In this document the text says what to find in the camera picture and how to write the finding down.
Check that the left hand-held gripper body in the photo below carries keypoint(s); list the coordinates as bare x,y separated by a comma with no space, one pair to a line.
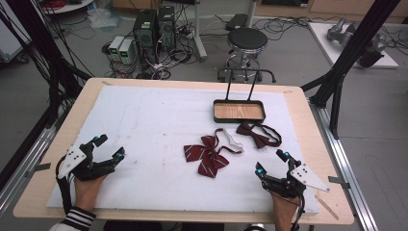
74,158

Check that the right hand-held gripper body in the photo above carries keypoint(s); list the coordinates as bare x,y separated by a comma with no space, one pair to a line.
304,178

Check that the person's right hand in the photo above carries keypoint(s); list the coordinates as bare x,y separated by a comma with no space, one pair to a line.
284,208

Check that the person's left hand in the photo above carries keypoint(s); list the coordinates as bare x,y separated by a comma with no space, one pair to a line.
87,192

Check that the plain dark red bow tie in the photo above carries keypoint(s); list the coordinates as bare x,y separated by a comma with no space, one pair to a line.
258,138

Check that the grey metal clamp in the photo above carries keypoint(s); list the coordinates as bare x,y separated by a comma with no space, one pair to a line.
38,169
339,182

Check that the thin wooden stick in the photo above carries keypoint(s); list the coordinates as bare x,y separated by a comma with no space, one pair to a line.
327,207

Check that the white foam mat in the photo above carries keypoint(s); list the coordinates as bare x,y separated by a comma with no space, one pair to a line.
154,134

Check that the striped dark red bow tie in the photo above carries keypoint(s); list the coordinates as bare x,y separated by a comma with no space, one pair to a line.
208,155

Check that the black hanger stand wooden tray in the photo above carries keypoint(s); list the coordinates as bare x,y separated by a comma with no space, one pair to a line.
239,111

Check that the white power supply unit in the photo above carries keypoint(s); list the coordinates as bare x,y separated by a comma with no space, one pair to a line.
115,46
127,51

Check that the black computer tower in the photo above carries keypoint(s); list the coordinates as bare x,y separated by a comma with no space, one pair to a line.
145,32
166,27

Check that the white floor board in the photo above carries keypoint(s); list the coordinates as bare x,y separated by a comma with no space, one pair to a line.
324,41

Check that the black round stool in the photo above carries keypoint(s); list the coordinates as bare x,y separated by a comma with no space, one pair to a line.
247,39

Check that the clear plastic bag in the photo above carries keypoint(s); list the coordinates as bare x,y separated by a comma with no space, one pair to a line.
104,17

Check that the grey equipment case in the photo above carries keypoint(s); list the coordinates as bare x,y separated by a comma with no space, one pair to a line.
11,41

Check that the round white table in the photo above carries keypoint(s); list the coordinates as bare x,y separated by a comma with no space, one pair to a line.
67,6

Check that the flat black box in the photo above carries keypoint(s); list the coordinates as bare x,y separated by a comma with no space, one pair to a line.
236,21

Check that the grey table leg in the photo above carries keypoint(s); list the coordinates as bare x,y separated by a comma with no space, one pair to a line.
199,32

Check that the aluminium rail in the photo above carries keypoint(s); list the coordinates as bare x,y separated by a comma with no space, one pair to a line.
346,160
22,163

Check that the black metal frame post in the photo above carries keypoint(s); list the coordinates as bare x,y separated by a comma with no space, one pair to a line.
352,48
38,41

